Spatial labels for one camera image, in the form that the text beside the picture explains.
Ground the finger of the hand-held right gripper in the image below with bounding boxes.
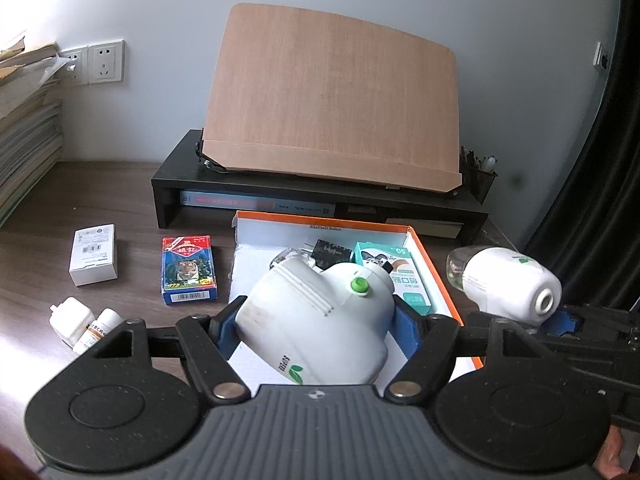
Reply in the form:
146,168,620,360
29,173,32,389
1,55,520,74
540,302,640,343

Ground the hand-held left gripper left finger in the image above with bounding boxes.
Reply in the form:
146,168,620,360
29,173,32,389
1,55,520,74
92,296,251,404

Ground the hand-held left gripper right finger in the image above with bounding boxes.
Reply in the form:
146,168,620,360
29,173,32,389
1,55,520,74
384,296,551,404

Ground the green bandage box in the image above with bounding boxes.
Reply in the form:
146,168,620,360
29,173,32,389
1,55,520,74
353,240,434,317

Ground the white plug-in heater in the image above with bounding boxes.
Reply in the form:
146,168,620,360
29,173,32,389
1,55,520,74
447,244,564,329

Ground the playing card box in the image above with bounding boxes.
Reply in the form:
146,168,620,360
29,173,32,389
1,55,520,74
161,234,220,306

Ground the white heater with green button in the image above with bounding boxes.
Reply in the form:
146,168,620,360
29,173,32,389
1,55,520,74
234,257,397,387

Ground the clear glass liquid bottle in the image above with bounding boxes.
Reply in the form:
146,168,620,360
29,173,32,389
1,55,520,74
270,247,315,272

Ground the orange and white cardboard box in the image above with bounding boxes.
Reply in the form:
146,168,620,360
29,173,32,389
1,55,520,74
229,210,486,397

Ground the black charger adapter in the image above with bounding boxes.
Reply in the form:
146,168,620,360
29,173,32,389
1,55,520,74
304,238,357,272

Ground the small white box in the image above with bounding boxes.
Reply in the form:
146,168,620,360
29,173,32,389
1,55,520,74
68,223,120,287

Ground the grey book with red stripe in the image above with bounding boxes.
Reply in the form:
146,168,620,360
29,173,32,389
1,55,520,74
179,188,337,217

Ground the white pill bottle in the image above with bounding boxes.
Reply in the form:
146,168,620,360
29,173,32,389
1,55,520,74
73,308,124,357

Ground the black desk riser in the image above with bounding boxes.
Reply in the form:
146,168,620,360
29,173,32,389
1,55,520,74
151,128,489,242

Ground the small white square bottle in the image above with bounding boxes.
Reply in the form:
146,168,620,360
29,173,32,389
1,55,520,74
48,296,96,346

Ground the black mesh pen holder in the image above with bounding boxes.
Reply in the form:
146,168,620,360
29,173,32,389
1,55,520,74
459,146,499,204

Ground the black metal clip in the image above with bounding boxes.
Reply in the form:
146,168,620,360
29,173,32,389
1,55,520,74
194,129,227,174

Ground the brown wooden board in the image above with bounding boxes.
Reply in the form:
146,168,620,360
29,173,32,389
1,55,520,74
202,3,464,194

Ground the stack of books and papers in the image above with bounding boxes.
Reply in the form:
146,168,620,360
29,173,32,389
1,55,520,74
0,32,69,227

